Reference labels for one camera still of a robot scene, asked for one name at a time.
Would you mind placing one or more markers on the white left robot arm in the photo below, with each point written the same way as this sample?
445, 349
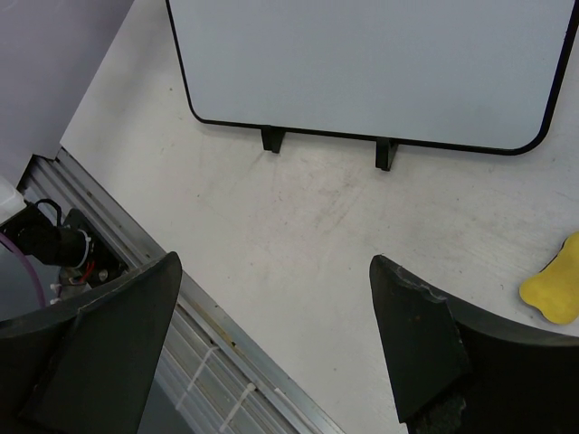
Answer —
68, 241

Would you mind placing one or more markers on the aluminium table frame rail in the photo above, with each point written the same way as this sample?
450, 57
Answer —
218, 379

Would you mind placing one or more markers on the white whiteboard black frame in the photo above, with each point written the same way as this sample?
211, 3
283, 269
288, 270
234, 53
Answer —
478, 76

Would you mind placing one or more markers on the black metal easel stand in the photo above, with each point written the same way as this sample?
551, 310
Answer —
272, 139

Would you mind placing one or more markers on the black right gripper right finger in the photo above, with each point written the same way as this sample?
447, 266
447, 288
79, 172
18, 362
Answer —
457, 368

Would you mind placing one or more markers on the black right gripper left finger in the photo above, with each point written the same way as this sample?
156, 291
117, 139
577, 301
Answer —
86, 364

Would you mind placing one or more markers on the yellow whiteboard eraser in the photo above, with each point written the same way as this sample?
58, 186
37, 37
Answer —
554, 290

